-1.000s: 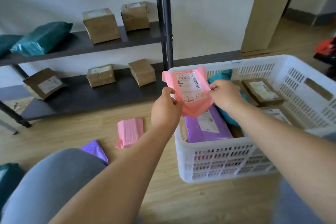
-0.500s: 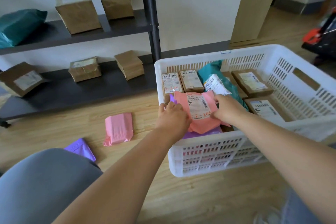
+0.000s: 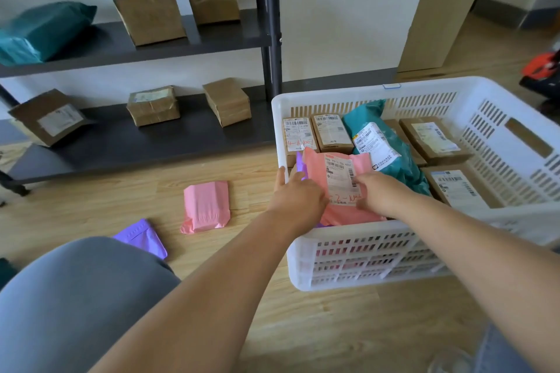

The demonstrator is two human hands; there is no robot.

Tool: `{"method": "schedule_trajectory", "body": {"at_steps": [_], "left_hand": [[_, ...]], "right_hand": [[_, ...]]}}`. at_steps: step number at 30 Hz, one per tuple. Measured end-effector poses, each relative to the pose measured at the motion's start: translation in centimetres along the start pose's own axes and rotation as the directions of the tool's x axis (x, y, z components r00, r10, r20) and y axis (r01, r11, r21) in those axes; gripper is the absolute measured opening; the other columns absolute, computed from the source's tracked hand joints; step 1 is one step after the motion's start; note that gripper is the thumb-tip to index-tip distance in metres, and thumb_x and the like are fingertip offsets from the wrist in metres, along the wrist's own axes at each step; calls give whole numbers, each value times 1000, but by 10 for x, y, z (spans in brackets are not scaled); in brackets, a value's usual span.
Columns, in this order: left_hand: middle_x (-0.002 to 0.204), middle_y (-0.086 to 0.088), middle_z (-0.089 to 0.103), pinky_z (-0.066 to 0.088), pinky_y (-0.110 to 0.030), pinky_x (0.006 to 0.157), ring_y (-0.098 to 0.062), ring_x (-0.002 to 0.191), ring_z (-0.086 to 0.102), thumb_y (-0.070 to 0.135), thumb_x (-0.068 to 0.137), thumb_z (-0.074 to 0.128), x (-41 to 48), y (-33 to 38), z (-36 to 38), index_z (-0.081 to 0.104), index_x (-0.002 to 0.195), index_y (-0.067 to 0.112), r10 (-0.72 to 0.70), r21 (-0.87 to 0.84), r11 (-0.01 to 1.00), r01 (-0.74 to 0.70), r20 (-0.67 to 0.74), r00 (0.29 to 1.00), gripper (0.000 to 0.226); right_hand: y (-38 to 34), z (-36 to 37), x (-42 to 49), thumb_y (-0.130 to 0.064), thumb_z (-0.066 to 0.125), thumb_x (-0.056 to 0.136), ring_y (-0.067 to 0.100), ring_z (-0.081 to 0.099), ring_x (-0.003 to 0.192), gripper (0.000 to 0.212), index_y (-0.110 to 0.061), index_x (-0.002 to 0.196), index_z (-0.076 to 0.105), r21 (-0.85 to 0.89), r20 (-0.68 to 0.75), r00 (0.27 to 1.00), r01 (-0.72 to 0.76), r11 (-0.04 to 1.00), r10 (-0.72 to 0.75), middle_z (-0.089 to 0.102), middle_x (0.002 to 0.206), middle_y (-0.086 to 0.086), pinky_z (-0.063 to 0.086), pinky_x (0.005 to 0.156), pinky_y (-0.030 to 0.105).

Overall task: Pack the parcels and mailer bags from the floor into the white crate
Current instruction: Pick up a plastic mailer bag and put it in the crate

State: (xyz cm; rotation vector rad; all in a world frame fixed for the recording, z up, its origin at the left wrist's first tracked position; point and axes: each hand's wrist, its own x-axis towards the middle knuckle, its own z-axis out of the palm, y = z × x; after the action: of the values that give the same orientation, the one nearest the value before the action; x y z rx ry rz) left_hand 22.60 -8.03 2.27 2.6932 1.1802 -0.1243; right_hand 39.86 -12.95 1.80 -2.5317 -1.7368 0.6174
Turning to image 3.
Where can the person's right hand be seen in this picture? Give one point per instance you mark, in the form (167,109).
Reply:
(389,195)

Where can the person's left hand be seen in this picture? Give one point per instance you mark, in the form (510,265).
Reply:
(302,202)

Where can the pink mailer with handwriting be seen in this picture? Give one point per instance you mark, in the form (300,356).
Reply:
(315,167)

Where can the long white label cardboard box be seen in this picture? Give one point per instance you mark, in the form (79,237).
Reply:
(337,147)

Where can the white plastic crate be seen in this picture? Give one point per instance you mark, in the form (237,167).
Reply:
(302,272)

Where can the small cardboard parcel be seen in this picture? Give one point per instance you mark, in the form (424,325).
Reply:
(297,128)

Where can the glossy tape-covered cardboard box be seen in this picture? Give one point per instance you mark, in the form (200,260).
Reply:
(455,158)

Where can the plain brown box shelf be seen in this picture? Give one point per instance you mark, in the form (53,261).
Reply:
(227,104)

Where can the taped box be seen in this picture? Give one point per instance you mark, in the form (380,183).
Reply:
(153,110)

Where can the tall brown cardboard box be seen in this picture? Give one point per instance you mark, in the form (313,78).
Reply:
(151,16)

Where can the labelled box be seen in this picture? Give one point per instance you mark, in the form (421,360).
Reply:
(26,119)

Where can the person's right forearm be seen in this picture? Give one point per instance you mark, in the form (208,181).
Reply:
(490,254)

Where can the person's left forearm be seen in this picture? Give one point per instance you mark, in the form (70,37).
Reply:
(210,298)

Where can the person's right white shoe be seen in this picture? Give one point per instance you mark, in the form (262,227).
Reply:
(450,364)

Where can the person's right leg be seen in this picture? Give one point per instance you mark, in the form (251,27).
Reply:
(494,355)

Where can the person's leg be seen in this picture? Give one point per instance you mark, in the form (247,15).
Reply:
(78,307)
(494,355)

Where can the person's left leg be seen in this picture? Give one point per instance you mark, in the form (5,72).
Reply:
(78,307)

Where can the black metal shelf rack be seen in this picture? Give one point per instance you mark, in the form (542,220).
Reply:
(153,136)

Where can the red and black object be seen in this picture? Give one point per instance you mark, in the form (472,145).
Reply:
(542,75)

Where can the beige door frame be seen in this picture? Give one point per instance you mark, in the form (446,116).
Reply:
(446,5)

